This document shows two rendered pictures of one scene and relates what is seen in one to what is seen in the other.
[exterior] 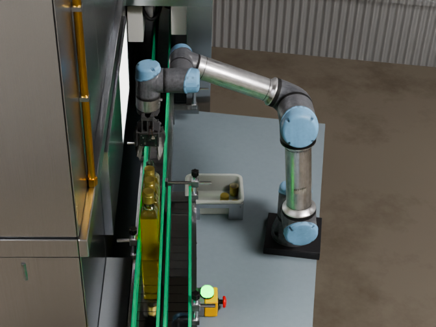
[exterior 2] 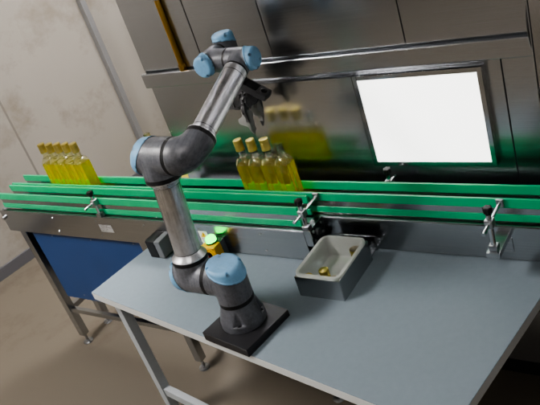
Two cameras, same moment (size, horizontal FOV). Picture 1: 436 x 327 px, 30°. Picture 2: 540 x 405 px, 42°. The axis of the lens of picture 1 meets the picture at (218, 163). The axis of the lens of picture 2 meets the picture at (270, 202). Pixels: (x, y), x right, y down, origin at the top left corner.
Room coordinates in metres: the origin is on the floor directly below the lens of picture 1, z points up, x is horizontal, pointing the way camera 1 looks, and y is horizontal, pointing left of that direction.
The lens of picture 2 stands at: (3.67, -1.47, 2.13)
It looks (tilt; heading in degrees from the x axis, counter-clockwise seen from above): 28 degrees down; 134
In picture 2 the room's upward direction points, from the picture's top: 20 degrees counter-clockwise
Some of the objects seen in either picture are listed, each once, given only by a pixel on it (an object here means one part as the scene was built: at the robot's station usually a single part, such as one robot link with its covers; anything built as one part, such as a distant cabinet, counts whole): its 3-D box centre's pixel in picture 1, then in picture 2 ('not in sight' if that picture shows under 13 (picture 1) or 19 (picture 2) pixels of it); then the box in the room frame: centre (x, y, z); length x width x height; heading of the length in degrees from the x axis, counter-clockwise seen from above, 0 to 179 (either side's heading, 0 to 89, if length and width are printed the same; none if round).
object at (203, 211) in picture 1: (206, 197); (337, 263); (2.43, 0.04, 0.79); 0.27 x 0.17 x 0.08; 93
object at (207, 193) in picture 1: (213, 196); (333, 266); (2.43, 0.01, 0.80); 0.22 x 0.17 x 0.09; 93
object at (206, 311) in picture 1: (207, 302); (214, 250); (1.88, 0.02, 0.79); 0.07 x 0.07 x 0.07; 3
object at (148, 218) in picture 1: (149, 231); (251, 179); (2.00, 0.22, 0.99); 0.06 x 0.06 x 0.21; 2
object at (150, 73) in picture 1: (148, 80); (226, 47); (2.10, 0.22, 1.51); 0.09 x 0.08 x 0.11; 93
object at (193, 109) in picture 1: (188, 100); (495, 234); (2.95, 0.13, 0.90); 0.17 x 0.05 x 0.23; 93
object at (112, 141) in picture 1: (116, 115); (359, 120); (2.44, 0.37, 1.15); 0.90 x 0.03 x 0.34; 3
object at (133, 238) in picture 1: (127, 243); not in sight; (1.99, 0.29, 0.94); 0.07 x 0.04 x 0.13; 93
